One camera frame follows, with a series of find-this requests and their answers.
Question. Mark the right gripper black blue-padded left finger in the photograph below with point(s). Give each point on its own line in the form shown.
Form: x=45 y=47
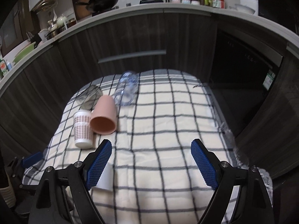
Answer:
x=50 y=200

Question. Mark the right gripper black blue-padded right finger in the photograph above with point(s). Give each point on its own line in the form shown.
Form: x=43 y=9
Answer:
x=253 y=202

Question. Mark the plain white cup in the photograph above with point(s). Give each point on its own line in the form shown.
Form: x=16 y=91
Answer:
x=106 y=180

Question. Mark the white red-patterned paper cup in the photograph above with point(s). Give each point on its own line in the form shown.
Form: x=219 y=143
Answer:
x=83 y=135

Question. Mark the pink plastic cup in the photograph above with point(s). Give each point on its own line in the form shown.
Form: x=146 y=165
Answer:
x=104 y=116

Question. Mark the grey transparent square cup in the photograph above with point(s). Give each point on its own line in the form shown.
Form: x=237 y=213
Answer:
x=88 y=98

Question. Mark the blue black clamp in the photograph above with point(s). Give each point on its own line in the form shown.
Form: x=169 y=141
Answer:
x=16 y=168

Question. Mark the white black checkered cloth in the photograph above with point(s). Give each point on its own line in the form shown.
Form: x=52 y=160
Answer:
x=152 y=175

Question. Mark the clear blue plastic bottle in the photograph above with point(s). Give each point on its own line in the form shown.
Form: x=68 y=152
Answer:
x=126 y=88

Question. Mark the green dish soap bottle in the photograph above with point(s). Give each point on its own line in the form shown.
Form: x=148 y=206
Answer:
x=3 y=67

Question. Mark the green bowl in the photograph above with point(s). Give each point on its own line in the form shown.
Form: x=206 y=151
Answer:
x=25 y=51

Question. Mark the white teapot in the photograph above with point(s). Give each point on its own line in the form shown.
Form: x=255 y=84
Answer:
x=61 y=21

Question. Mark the white bowl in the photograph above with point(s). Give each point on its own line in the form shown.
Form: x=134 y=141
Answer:
x=244 y=9

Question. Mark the black wok pan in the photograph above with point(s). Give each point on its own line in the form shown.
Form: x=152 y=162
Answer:
x=98 y=6

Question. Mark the grey drawer handle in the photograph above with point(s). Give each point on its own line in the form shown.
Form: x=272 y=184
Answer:
x=133 y=55

